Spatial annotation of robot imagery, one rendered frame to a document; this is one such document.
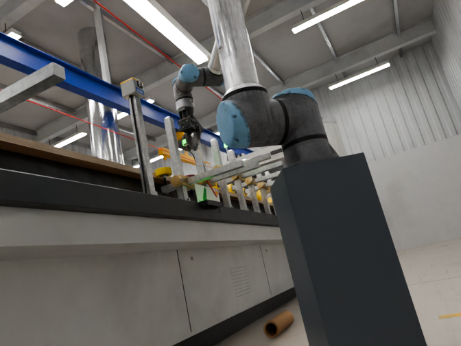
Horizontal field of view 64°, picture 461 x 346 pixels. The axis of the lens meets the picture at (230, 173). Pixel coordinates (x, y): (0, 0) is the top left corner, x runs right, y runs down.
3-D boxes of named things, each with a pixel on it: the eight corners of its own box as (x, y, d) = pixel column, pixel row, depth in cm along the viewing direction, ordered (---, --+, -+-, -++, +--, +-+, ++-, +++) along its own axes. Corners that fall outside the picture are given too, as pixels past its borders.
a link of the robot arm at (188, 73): (202, 62, 175) (195, 76, 186) (178, 62, 171) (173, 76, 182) (206, 79, 173) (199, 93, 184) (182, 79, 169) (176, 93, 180)
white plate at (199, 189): (221, 206, 202) (217, 189, 204) (198, 202, 178) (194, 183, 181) (221, 206, 202) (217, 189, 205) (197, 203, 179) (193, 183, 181)
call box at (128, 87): (145, 98, 161) (143, 82, 163) (135, 93, 155) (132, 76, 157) (132, 104, 164) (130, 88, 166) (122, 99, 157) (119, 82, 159)
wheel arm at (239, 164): (245, 168, 168) (243, 159, 169) (242, 167, 165) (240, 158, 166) (165, 195, 183) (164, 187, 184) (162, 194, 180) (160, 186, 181)
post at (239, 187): (250, 219, 239) (233, 150, 251) (247, 218, 235) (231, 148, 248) (245, 220, 240) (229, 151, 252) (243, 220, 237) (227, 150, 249)
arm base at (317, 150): (331, 174, 129) (324, 147, 132) (350, 156, 111) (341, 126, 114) (279, 185, 128) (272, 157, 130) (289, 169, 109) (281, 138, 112)
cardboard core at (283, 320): (291, 309, 213) (276, 320, 186) (295, 323, 211) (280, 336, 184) (278, 312, 216) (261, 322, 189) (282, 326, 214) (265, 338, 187)
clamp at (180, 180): (196, 187, 180) (194, 177, 182) (181, 183, 168) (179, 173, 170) (185, 191, 183) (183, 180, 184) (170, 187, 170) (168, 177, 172)
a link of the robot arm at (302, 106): (337, 132, 118) (321, 83, 122) (290, 136, 112) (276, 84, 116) (311, 150, 132) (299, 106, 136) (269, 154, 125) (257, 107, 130)
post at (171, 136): (191, 211, 171) (173, 117, 184) (186, 210, 168) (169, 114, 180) (184, 213, 172) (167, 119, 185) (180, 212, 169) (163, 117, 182)
